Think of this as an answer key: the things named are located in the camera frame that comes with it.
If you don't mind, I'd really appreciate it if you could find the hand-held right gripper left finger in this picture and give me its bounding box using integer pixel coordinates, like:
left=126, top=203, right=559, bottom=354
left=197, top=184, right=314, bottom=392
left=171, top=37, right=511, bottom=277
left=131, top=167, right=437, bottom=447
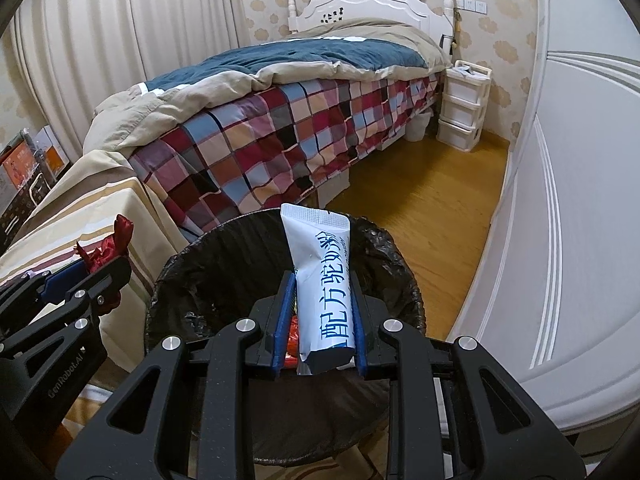
left=54, top=270, right=298, bottom=480

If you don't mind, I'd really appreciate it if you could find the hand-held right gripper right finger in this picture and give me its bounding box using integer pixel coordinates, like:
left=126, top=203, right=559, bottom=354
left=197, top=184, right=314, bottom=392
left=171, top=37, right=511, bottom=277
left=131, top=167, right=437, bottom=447
left=350, top=270, right=586, bottom=480

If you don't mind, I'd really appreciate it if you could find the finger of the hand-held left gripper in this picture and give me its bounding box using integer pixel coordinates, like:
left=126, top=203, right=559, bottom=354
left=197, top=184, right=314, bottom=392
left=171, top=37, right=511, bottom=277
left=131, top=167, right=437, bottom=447
left=0, top=257, right=133, bottom=361
left=0, top=260, right=91, bottom=326

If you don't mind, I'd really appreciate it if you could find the orange plastic bag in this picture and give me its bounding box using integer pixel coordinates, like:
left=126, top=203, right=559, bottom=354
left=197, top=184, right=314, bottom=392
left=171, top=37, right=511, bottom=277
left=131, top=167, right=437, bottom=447
left=284, top=314, right=303, bottom=368

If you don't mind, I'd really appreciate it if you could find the white blue-print powder packet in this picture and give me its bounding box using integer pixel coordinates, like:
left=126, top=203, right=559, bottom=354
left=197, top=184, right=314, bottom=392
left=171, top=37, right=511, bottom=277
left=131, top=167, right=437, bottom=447
left=280, top=203, right=358, bottom=376

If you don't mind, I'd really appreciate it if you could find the red foil wrapper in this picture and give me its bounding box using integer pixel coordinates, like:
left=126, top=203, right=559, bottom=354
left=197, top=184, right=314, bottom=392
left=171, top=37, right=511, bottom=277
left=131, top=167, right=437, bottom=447
left=75, top=214, right=136, bottom=317

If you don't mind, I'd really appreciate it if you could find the black trash bin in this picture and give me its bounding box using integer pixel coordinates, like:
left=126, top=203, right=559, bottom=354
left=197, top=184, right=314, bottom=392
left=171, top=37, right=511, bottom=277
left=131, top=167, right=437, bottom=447
left=145, top=212, right=426, bottom=466

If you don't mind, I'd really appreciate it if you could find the striped table cloth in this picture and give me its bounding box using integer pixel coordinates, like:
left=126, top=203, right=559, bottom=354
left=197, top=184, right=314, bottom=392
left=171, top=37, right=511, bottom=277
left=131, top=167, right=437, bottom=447
left=0, top=149, right=201, bottom=441

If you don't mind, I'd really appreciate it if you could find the orange printed box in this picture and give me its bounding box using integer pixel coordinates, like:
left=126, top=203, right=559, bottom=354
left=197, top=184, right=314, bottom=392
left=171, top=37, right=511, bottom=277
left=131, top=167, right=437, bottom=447
left=0, top=142, right=41, bottom=196

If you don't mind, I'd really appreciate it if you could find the white and orange cardboard box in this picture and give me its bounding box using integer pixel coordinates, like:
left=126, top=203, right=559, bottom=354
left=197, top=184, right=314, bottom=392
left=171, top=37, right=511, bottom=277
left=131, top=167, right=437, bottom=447
left=35, top=125, right=71, bottom=171

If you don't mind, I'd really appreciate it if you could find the plaid bed sheet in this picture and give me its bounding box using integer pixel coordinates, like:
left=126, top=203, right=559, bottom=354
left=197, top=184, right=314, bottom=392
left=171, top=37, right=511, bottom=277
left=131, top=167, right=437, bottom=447
left=129, top=67, right=446, bottom=241

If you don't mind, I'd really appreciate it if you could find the white bucket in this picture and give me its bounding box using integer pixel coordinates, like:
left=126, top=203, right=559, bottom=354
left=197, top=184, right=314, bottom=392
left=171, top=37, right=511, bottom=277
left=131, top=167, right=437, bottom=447
left=404, top=112, right=432, bottom=142

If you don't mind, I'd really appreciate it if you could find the white plastic drawer unit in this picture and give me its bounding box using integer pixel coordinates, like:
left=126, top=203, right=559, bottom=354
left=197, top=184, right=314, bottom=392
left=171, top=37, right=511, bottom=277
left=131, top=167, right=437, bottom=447
left=436, top=60, right=491, bottom=150

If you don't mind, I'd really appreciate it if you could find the striped beige curtain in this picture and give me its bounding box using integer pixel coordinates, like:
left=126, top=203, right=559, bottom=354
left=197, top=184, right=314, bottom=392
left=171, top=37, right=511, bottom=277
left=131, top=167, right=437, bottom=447
left=10, top=0, right=251, bottom=161

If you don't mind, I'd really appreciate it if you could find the white wardrobe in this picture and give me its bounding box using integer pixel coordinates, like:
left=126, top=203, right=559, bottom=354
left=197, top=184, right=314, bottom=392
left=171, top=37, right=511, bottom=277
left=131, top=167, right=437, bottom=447
left=445, top=0, right=640, bottom=436

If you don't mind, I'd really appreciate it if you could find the bed with plaid cover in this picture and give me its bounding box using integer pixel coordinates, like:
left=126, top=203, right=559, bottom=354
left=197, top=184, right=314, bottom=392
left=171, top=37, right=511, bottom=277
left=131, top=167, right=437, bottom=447
left=82, top=17, right=453, bottom=156

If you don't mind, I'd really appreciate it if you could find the white wooden bed frame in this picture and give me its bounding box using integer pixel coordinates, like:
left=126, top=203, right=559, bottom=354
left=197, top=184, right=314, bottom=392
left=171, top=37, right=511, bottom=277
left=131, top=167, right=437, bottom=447
left=286, top=0, right=457, bottom=208

